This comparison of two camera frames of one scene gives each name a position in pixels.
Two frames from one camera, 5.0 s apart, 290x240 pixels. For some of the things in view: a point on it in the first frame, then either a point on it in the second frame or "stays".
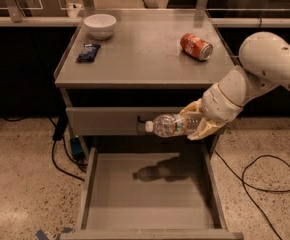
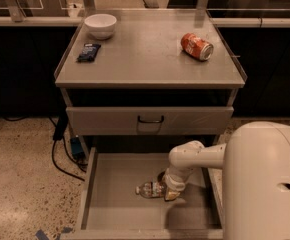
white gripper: x=217 y=104 -> x=175 y=185
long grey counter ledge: x=75 y=21 stays
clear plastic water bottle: x=169 y=125 -> x=151 y=189
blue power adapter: x=77 y=149 stays
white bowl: x=100 y=26 stays
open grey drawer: x=164 y=193 stays
